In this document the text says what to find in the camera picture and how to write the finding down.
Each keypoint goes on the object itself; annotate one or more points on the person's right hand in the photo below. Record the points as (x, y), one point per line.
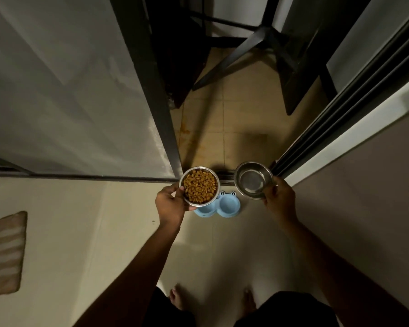
(281, 200)

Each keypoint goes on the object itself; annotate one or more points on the blue double pet bowl stand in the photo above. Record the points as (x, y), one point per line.
(228, 206)

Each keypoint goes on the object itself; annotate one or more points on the striped floor mat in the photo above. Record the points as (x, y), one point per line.
(5, 255)

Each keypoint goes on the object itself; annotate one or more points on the dark sliding window frame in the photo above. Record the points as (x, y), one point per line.
(354, 102)

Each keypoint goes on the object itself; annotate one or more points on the person's right foot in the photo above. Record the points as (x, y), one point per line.
(248, 301)

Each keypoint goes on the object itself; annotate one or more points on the dark framed sliding door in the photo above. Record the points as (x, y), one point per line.
(71, 98)

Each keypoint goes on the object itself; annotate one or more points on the person's black shorts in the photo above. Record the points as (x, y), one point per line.
(286, 309)

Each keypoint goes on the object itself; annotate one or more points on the steel bowl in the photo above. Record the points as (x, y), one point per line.
(252, 180)
(181, 187)

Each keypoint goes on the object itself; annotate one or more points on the person's right forearm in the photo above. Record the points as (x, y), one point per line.
(344, 269)

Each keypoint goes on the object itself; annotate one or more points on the person's left forearm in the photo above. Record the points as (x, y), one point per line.
(129, 279)

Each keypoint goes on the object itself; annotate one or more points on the person's left hand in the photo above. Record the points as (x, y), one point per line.
(170, 207)

